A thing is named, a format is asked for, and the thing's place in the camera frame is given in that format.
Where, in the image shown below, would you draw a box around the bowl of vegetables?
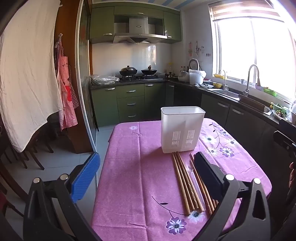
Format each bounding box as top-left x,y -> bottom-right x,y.
272,108 -> 290,120

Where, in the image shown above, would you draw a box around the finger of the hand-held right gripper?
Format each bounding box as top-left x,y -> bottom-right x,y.
278,118 -> 296,131
273,130 -> 296,152

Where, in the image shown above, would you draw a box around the person's right hand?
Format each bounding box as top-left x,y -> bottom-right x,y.
289,161 -> 296,189

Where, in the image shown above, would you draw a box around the white plastic utensil holder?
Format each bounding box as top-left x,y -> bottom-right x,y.
161,106 -> 206,154

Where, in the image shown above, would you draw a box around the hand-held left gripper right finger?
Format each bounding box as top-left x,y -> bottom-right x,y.
194,152 -> 271,241

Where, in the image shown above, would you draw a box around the steel range hood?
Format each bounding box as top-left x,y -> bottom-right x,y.
113,15 -> 168,44

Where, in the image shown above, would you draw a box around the dark wooden dining chairs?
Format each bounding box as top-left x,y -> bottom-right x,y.
0,125 -> 54,172

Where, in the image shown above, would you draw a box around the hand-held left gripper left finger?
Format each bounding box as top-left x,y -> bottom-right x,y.
23,152 -> 102,241

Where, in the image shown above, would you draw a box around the black gas stove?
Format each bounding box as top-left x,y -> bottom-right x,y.
119,74 -> 164,82

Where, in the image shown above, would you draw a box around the row of wooden chopsticks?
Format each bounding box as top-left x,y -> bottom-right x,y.
171,153 -> 219,215

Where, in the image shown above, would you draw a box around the red checked apron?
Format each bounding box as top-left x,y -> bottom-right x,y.
54,34 -> 79,131

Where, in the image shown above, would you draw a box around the small steel faucet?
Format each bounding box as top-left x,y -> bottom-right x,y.
219,70 -> 229,91

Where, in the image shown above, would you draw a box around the kitchen window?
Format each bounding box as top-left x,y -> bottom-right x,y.
214,16 -> 296,102

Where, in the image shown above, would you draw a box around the green wall cabinets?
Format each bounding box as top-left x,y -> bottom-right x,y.
89,6 -> 182,45

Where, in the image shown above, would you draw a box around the steel kitchen sink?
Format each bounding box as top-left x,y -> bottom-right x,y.
211,88 -> 241,100

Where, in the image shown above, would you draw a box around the condiment bottles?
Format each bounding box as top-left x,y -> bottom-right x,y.
168,62 -> 188,74

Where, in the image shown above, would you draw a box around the purple floral tablecloth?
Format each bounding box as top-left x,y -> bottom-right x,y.
91,118 -> 273,241

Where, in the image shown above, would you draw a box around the clear plastic bags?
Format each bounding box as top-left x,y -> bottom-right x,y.
91,74 -> 120,85

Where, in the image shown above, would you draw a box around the tall steel faucet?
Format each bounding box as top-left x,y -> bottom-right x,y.
243,64 -> 261,98

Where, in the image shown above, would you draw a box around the white plastic bucket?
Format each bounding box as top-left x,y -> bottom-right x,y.
188,69 -> 206,85

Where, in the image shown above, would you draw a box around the green base cabinets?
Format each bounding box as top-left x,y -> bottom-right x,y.
91,82 -> 174,127

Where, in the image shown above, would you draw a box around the white rice cooker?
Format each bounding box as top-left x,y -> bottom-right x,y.
178,71 -> 191,83

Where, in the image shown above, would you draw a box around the black wok with dome lid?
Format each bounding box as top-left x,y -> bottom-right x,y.
119,65 -> 138,77

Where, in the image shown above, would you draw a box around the black wok with knob lid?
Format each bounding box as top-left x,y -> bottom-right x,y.
141,65 -> 158,76

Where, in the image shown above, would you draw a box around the white hanging cloth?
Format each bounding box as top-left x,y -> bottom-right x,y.
0,0 -> 64,153

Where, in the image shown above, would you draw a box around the dark base cabinets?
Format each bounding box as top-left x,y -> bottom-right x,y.
173,85 -> 296,209

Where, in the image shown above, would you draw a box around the glass sliding door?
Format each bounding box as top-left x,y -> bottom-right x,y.
75,0 -> 100,154

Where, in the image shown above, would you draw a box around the striped roller blind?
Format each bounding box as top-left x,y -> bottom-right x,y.
208,0 -> 285,23

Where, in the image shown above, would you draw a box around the wall hooks and decorations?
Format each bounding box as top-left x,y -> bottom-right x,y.
188,41 -> 211,57

